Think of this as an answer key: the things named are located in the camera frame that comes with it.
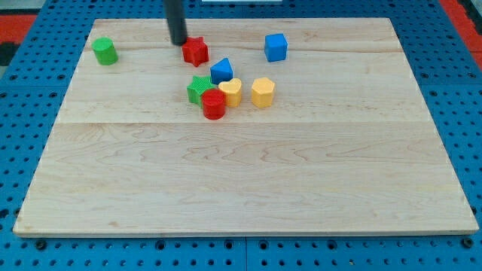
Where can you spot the yellow pentagon block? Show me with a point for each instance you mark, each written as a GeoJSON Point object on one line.
{"type": "Point", "coordinates": [263, 92]}

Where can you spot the red star block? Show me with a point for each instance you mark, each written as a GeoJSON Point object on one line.
{"type": "Point", "coordinates": [195, 51]}

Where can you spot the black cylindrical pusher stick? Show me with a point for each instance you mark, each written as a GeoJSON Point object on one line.
{"type": "Point", "coordinates": [175, 18]}

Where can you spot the blue cube block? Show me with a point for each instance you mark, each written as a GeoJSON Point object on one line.
{"type": "Point", "coordinates": [275, 47]}

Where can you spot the green star block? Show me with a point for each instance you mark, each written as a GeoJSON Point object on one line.
{"type": "Point", "coordinates": [198, 86]}

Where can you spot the yellow heart block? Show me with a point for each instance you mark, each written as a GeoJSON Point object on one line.
{"type": "Point", "coordinates": [232, 91]}

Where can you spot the light wooden board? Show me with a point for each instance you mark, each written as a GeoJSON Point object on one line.
{"type": "Point", "coordinates": [348, 147]}

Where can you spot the green cylinder block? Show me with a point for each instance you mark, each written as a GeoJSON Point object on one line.
{"type": "Point", "coordinates": [104, 51]}

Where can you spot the blue triangular prism block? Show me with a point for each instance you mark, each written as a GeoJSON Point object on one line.
{"type": "Point", "coordinates": [221, 71]}

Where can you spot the red cylinder block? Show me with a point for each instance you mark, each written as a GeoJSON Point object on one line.
{"type": "Point", "coordinates": [213, 103]}

